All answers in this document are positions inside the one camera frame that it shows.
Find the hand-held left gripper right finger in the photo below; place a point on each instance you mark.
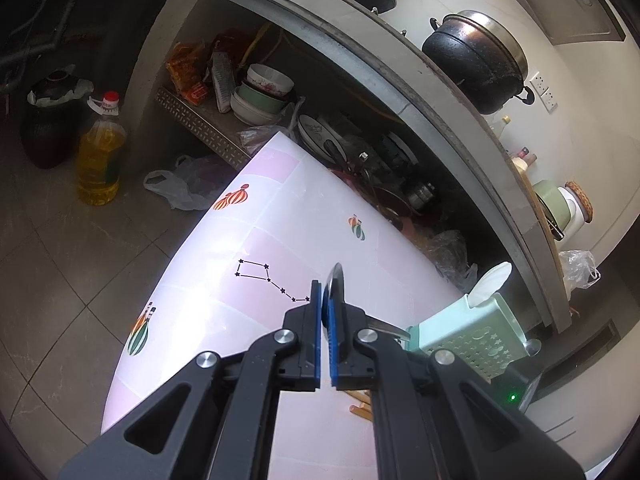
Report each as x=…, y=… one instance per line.
x=333, y=355

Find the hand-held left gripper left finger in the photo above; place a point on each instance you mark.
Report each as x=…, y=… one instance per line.
x=315, y=332

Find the green star-cutout utensil holder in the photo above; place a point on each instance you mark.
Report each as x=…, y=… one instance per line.
x=480, y=330

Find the pink printed tablecloth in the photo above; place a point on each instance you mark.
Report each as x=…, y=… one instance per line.
x=280, y=230

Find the white plastic ladle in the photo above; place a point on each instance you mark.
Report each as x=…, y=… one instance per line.
x=492, y=280

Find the clear plastic bag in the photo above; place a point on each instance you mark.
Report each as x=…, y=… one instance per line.
x=452, y=255
x=580, y=267
x=257, y=139

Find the small metal pot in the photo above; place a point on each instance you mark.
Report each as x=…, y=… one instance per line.
x=422, y=194

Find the white jar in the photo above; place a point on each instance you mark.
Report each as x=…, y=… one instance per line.
x=575, y=217

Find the green mug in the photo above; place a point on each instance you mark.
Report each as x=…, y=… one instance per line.
x=550, y=205

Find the woven trivet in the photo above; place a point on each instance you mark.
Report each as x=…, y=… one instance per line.
x=582, y=200

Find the white plastic bag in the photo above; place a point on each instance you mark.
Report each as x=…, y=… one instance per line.
x=175, y=190

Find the white patterned plate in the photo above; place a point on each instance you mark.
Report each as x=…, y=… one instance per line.
x=315, y=132

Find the perforated metal shelf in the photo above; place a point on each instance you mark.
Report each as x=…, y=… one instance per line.
x=200, y=127

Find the green bowl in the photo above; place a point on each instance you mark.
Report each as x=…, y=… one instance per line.
x=260, y=99

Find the grey striped packet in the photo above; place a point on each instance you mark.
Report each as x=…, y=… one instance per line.
x=221, y=82

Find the grey stone countertop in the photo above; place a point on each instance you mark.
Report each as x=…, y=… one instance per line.
x=400, y=75

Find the yellow cooking oil bottle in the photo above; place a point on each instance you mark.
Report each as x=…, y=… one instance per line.
x=100, y=160

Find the orange snack packets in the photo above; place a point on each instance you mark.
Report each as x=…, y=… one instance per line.
x=184, y=72

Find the black pot with metal lid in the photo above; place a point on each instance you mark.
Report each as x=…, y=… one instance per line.
x=470, y=60

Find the dark ceramic jar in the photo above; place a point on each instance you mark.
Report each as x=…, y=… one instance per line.
x=47, y=130

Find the grey pipe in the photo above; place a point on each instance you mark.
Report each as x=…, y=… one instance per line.
x=30, y=52

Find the white wall outlet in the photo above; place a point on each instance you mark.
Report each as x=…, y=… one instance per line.
x=544, y=91

